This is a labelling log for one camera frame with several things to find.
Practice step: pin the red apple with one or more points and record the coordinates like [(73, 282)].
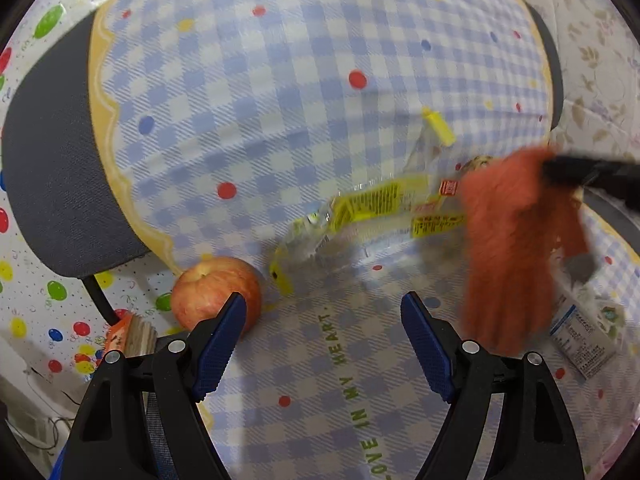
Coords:
[(210, 285)]

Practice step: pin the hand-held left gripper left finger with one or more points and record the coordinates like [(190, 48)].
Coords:
[(220, 350)]

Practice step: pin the orange book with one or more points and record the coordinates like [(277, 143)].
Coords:
[(117, 335)]

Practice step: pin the floral print plastic sheet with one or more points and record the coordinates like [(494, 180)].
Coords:
[(600, 85)]

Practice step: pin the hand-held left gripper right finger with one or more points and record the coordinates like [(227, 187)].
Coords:
[(430, 350)]

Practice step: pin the grey office chair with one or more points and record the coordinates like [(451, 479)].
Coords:
[(50, 160)]

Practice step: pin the balloon print plastic sheet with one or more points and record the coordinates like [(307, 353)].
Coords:
[(40, 305)]

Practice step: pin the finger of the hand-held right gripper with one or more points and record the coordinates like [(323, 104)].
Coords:
[(600, 175)]

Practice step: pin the clear wrapper with yellow print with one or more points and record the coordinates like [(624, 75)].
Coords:
[(365, 205)]

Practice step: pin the blue checkered printed cloth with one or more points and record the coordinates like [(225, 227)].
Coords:
[(275, 85)]

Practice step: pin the white milk carton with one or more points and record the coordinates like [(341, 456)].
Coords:
[(585, 340)]

